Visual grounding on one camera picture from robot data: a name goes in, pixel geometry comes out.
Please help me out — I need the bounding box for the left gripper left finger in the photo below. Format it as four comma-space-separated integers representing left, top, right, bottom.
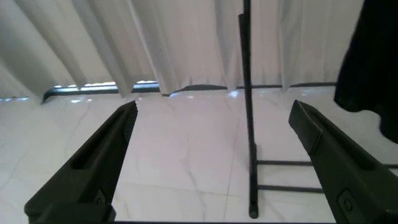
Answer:
24, 100, 139, 224

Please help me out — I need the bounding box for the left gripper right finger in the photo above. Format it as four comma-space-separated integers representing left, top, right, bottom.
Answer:
288, 99, 398, 224

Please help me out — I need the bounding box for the black t-shirt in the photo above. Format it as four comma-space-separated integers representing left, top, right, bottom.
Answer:
333, 0, 398, 144

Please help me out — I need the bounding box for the black clothes rack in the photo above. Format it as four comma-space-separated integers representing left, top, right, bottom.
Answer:
238, 0, 398, 219

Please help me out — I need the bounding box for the window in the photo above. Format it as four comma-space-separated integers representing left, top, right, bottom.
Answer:
0, 80, 337, 104

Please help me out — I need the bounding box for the white curtain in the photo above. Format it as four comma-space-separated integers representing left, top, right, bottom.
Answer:
0, 0, 365, 104

